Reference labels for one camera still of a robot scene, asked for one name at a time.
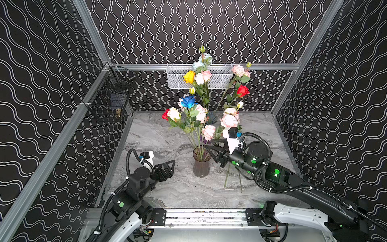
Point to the blue flower stem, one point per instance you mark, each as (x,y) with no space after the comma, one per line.
(192,116)

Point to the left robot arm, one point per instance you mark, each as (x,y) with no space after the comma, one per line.
(126,209)

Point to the small red rose stem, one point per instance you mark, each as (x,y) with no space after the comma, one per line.
(165,116)

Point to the white mesh wall basket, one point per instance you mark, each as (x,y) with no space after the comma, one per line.
(183,75)

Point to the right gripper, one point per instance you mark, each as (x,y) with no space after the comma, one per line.
(223,156)

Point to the cream pink rose stem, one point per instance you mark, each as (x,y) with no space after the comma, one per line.
(174,114)

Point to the large red rose stem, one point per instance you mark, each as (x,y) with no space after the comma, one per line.
(233,100)

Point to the yellow rose stem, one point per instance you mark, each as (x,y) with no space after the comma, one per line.
(189,78)

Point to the dark pink glass vase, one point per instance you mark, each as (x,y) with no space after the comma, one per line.
(202,159)

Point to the pink rosebud stem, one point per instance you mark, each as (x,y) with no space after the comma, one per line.
(206,77)

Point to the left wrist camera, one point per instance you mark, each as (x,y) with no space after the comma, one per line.
(147,159)

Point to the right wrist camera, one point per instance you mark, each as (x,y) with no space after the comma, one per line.
(232,136)

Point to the cream white rose stem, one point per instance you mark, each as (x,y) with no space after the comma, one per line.
(199,86)

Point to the large pink peony spray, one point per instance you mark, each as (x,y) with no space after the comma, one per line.
(193,120)

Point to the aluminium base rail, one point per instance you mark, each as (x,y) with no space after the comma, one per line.
(237,218)

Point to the blue purple glass vase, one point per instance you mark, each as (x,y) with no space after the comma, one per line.
(211,118)

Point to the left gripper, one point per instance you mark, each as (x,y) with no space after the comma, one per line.
(162,172)

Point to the black wire wall basket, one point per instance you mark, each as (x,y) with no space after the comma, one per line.
(109,103)

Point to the white flower stem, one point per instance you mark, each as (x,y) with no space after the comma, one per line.
(204,61)

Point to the pink peony spray stem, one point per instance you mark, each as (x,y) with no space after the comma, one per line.
(241,76)

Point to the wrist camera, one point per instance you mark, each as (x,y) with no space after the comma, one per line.
(147,159)
(232,136)

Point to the pink spray flower stem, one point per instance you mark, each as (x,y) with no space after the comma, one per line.
(229,119)

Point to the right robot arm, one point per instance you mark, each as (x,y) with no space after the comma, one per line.
(345,220)

